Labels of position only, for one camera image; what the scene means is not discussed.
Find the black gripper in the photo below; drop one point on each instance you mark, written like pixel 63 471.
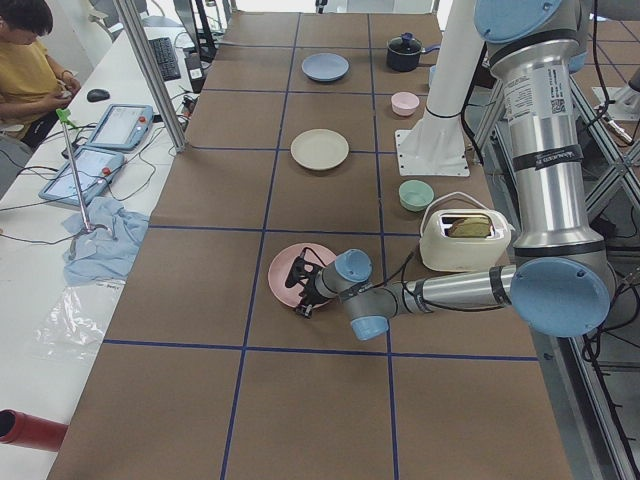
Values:
pixel 311 291

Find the pink plate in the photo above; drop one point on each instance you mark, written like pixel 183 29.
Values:
pixel 281 265

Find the blue plate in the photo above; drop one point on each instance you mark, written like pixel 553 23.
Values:
pixel 325 67

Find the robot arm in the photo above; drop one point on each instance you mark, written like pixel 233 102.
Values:
pixel 560 283

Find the green bowl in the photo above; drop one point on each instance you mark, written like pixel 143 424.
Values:
pixel 415 195

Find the cream plate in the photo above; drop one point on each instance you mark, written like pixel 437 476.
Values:
pixel 319 149

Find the cream toaster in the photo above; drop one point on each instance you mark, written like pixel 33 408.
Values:
pixel 441 253

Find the bread slice in toaster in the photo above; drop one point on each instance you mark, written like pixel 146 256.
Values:
pixel 470 227

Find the light blue cloth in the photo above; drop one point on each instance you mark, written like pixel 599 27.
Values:
pixel 106 254

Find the clear plastic bag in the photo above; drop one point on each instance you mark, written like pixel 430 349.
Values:
pixel 75 327

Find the pink bowl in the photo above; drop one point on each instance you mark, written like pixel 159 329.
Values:
pixel 404 103

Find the lower teach pendant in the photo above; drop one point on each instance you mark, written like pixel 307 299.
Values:
pixel 96 168

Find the teach pendant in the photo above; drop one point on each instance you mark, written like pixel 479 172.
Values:
pixel 96 168
pixel 122 127

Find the upper teach pendant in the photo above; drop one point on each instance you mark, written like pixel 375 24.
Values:
pixel 122 127

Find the light blue cup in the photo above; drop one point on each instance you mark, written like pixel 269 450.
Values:
pixel 432 73

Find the black keyboard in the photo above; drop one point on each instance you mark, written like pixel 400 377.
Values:
pixel 165 57

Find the dark blue pot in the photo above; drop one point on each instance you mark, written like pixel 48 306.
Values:
pixel 407 63

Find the glass pot lid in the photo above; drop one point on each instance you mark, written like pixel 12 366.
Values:
pixel 405 44

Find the black computer mouse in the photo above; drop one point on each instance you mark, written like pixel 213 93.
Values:
pixel 97 95

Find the metal stand with green clip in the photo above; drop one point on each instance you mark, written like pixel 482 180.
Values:
pixel 88 227

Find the red cylinder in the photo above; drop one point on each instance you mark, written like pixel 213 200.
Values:
pixel 24 430

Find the person in yellow shirt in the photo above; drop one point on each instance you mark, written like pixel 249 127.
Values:
pixel 33 85

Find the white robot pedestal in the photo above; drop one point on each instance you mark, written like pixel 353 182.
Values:
pixel 435 146

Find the aluminium frame post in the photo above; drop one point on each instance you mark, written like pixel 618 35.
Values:
pixel 132 23

